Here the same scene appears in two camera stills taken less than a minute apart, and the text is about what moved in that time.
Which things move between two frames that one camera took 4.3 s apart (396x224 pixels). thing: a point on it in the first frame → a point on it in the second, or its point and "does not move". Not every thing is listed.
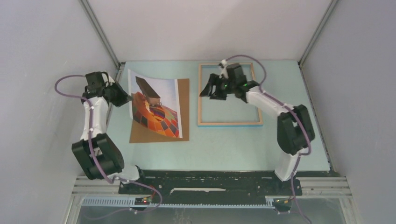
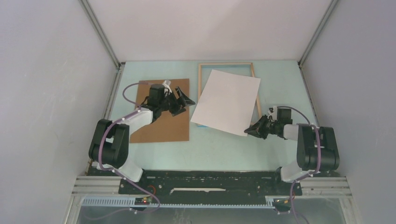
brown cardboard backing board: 139,134 does not move
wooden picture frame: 252,78 does not move
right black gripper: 213,80 → 257,129
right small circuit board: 282,204 does not move
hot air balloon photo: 155,103 → 228,101
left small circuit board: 143,201 does not move
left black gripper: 124,98 → 178,108
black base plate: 207,184 does not move
